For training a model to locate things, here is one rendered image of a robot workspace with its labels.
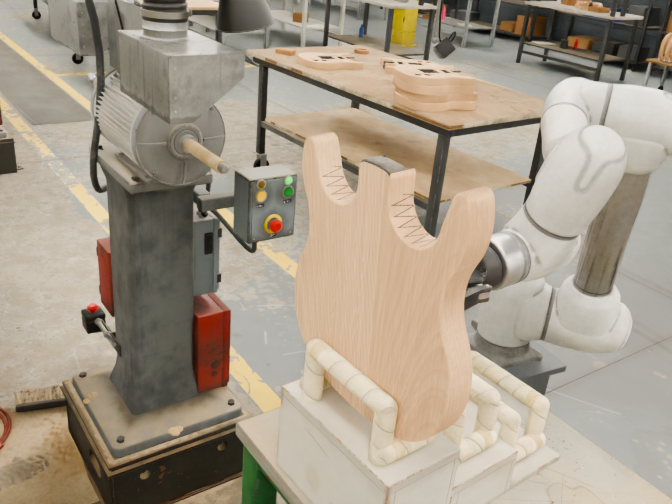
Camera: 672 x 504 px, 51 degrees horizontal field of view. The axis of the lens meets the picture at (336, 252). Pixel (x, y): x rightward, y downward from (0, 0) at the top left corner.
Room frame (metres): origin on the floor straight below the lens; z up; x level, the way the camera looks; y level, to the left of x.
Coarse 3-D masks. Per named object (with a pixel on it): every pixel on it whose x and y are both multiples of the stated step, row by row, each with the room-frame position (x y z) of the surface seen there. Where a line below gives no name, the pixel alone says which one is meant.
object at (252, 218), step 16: (240, 176) 1.88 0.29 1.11; (256, 176) 1.88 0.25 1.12; (272, 176) 1.89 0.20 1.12; (240, 192) 1.88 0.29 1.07; (256, 192) 1.85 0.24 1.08; (272, 192) 1.88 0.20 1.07; (240, 208) 1.88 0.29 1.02; (256, 208) 1.85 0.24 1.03; (272, 208) 1.88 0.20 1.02; (288, 208) 1.92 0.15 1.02; (224, 224) 1.95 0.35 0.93; (240, 224) 1.88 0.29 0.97; (256, 224) 1.85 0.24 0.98; (288, 224) 1.92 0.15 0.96; (240, 240) 1.92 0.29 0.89; (256, 240) 1.85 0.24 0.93
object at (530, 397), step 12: (480, 360) 1.15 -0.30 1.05; (480, 372) 1.14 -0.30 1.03; (492, 372) 1.12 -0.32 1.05; (504, 372) 1.12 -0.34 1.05; (504, 384) 1.09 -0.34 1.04; (516, 384) 1.08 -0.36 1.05; (516, 396) 1.07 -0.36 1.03; (528, 396) 1.06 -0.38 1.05; (540, 396) 1.05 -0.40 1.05; (540, 408) 1.03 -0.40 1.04
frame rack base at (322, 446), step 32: (288, 384) 0.95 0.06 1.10; (288, 416) 0.92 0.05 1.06; (320, 416) 0.87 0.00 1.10; (352, 416) 0.88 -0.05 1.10; (288, 448) 0.92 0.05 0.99; (320, 448) 0.85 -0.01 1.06; (352, 448) 0.81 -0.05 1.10; (448, 448) 0.83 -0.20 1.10; (320, 480) 0.85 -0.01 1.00; (352, 480) 0.79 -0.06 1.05; (384, 480) 0.75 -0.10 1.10; (416, 480) 0.77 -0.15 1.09; (448, 480) 0.82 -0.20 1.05
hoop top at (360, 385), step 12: (312, 348) 0.91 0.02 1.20; (324, 348) 0.90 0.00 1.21; (324, 360) 0.88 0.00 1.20; (336, 360) 0.87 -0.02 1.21; (336, 372) 0.86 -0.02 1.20; (348, 372) 0.85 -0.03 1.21; (360, 372) 0.85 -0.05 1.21; (348, 384) 0.83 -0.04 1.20; (360, 384) 0.82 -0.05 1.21; (372, 384) 0.82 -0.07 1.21; (360, 396) 0.81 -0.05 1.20; (372, 396) 0.80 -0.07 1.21; (384, 396) 0.79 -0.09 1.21; (372, 408) 0.79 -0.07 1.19; (384, 408) 0.78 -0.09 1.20; (396, 408) 0.78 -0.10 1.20
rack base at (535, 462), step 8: (472, 408) 1.14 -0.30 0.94; (472, 416) 1.11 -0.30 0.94; (496, 424) 1.10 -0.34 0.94; (496, 432) 1.07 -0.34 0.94; (520, 432) 1.08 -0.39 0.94; (544, 448) 1.04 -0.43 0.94; (528, 456) 1.01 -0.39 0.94; (536, 456) 1.02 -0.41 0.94; (544, 456) 1.02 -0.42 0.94; (552, 456) 1.02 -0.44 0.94; (520, 464) 0.99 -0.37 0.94; (528, 464) 0.99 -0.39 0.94; (536, 464) 0.99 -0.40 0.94; (544, 464) 1.00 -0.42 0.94; (520, 472) 0.97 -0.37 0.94; (528, 472) 0.97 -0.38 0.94; (536, 472) 0.98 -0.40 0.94; (512, 480) 0.95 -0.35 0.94; (520, 480) 0.95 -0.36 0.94; (512, 488) 0.94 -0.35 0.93
